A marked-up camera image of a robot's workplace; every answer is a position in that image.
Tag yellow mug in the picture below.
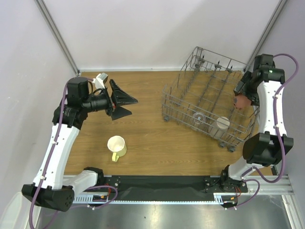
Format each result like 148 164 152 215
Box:
107 135 127 162

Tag pink patterned mug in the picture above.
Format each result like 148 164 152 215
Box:
233 94 252 110

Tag grey cable duct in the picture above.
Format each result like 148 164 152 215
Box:
73 192 237 205

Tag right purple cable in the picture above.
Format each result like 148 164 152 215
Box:
226 53 300 210

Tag grey wire dish rack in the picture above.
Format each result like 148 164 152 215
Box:
162 47 259 152

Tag clear plastic cup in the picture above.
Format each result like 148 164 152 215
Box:
191 112 206 131

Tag beige plastic cup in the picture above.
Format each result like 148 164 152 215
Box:
208 116 230 139

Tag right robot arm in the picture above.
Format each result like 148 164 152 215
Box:
218 54 294 192

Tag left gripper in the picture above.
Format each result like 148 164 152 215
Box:
82 80 137 120

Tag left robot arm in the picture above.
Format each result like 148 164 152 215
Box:
21 73 138 212

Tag left aluminium frame post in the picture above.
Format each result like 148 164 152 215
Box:
34 0 80 76

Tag right aluminium frame post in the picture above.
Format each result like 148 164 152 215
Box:
244 0 288 72

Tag aluminium frame post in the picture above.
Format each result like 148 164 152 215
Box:
34 0 80 76
244 0 288 72

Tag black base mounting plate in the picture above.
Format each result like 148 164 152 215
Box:
104 175 248 193

